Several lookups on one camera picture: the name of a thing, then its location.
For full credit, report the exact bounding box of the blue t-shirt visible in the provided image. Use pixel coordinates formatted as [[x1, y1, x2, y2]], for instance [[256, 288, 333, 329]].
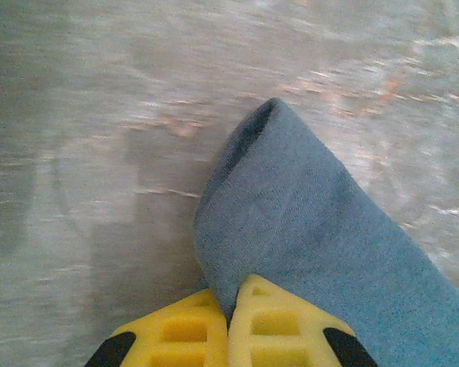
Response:
[[193, 97, 459, 367]]

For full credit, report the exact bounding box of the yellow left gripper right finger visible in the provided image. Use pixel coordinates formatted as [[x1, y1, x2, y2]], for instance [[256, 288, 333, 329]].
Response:
[[227, 273, 379, 367]]

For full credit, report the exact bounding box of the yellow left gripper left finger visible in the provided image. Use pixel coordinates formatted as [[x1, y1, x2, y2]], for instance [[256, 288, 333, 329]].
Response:
[[86, 288, 230, 367]]

